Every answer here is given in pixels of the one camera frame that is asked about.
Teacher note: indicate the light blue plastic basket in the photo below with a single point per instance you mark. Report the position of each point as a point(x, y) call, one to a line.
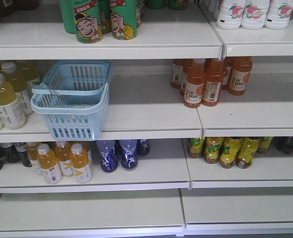
point(73, 98)

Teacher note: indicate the blue sports drink bottle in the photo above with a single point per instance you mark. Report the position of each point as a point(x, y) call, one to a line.
point(108, 160)
point(129, 158)
point(143, 147)

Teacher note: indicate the orange C100 drink bottle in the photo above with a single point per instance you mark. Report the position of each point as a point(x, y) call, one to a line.
point(195, 84)
point(214, 77)
point(240, 75)

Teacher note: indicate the yellow lemon tea bottle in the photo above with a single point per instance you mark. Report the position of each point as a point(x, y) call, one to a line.
point(265, 144)
point(231, 146)
point(195, 147)
point(212, 149)
point(248, 148)

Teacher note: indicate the orange vitamin drink bottle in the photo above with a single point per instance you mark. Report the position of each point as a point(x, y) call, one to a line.
point(63, 151)
point(80, 163)
point(49, 164)

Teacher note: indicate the white metal shelving unit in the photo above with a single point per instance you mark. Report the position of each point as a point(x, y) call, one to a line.
point(169, 194)

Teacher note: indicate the green cartoon tea bottle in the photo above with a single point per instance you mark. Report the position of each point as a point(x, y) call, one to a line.
point(123, 19)
point(82, 18)

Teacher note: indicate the white peach drink bottle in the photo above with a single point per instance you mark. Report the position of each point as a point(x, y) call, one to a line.
point(255, 14)
point(278, 14)
point(230, 15)

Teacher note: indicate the cola bottle red label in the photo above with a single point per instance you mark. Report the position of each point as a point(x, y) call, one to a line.
point(285, 144)

